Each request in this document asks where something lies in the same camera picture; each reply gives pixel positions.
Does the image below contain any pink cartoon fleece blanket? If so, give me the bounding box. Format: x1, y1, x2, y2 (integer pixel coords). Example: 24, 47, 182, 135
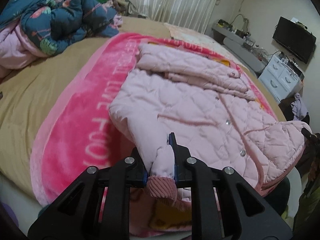
29, 32, 278, 238

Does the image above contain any grey wall shelf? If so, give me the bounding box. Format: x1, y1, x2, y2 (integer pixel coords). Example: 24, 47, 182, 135
212, 23, 265, 77

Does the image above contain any white drawer cabinet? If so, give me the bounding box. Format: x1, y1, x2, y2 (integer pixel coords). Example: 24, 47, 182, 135
258, 54, 303, 103

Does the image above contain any blue flamingo print duvet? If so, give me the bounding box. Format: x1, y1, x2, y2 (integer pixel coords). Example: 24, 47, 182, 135
0, 0, 123, 71

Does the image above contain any lilac cloth on chair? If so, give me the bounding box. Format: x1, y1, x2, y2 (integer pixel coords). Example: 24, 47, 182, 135
291, 93, 309, 121

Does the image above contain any pile of assorted clothes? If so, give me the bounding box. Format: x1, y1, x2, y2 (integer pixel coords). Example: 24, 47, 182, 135
97, 0, 148, 19

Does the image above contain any peach white patterned blanket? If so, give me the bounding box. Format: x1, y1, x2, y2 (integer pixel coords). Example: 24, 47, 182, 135
164, 23, 246, 67

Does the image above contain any black flat screen television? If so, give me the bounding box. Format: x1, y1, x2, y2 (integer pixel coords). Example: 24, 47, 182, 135
272, 16, 316, 64

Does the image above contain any pink quilted jacket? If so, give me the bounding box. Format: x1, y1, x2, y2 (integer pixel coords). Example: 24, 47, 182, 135
109, 43, 307, 202

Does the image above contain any tan bed sheet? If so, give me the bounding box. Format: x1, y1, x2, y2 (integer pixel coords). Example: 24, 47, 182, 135
1, 17, 285, 199

